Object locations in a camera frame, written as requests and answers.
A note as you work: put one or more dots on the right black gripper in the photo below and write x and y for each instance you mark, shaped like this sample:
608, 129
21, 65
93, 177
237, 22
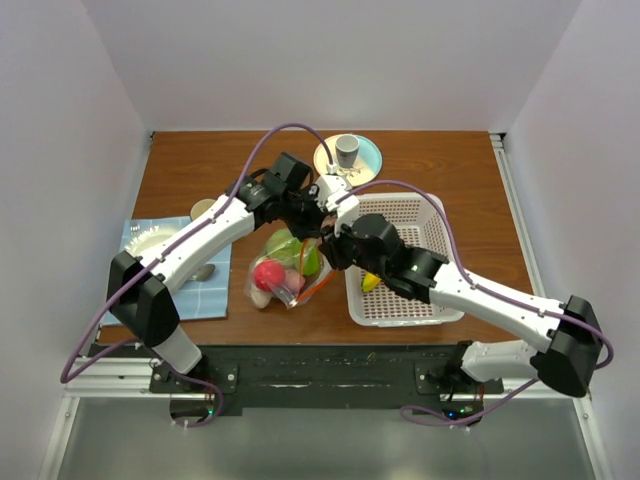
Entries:
331, 248

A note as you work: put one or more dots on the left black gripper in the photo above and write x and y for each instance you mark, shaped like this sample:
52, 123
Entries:
313, 227

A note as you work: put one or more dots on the yellow fake banana bunch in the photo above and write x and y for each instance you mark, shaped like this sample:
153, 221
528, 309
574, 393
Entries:
369, 282

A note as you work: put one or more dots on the purple fake onion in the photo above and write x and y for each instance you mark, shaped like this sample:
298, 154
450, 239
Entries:
294, 281

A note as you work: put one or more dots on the clear orange zip bag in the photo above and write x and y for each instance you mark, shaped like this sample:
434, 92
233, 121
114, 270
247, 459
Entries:
312, 283

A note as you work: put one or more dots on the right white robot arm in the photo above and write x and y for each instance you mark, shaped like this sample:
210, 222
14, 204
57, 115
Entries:
556, 342

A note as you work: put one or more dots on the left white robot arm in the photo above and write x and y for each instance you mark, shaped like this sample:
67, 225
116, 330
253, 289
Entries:
141, 288

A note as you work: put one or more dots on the green fake starfruit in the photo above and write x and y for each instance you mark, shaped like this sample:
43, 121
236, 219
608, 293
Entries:
309, 260

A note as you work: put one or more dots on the green fake cabbage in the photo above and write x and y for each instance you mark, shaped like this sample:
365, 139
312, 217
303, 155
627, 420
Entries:
284, 247

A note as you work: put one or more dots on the red fake apple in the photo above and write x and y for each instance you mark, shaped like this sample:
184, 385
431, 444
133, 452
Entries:
268, 274

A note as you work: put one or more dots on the white fake garlic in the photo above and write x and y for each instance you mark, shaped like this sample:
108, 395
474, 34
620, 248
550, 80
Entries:
259, 298

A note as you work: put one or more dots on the grey ceramic cup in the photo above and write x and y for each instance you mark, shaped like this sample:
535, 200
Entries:
347, 149

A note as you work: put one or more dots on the white plastic basket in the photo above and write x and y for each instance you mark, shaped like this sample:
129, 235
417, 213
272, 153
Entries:
401, 298

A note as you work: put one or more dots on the pastel ceramic plate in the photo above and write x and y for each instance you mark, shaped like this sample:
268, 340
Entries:
366, 166

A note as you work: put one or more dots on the cream enamel mug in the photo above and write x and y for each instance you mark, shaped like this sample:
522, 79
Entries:
200, 207

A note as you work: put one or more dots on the metal spoon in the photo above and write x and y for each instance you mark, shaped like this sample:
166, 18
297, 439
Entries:
203, 273

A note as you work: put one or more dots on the blue checked cloth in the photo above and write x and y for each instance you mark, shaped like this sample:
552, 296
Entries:
194, 300

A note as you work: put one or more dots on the white bowl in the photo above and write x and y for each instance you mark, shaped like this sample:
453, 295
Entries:
149, 238

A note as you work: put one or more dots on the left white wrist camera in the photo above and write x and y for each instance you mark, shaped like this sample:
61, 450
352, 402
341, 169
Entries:
330, 189

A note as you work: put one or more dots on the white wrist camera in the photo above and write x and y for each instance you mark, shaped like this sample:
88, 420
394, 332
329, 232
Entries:
330, 189
346, 208

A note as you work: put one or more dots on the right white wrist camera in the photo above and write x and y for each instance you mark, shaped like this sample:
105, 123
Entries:
346, 208

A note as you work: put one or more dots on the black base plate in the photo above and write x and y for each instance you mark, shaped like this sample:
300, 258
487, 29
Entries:
420, 382

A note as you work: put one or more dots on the aluminium frame rail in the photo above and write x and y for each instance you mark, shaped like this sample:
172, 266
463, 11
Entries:
556, 373

